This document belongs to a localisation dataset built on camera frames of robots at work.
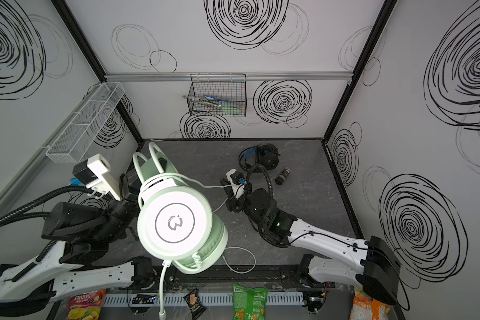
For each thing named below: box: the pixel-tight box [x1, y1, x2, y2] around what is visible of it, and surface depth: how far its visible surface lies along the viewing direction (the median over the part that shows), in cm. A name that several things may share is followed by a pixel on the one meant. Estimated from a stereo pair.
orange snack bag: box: [349, 285, 393, 320], surface depth 66 cm
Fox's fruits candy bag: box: [66, 288, 106, 320], surface depth 67 cm
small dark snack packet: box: [183, 288, 207, 320], surface depth 69 cm
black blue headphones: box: [238, 143, 281, 172], surface depth 109 cm
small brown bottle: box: [274, 166, 291, 186], surface depth 101 cm
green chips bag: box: [232, 284, 269, 320], surface depth 67 cm
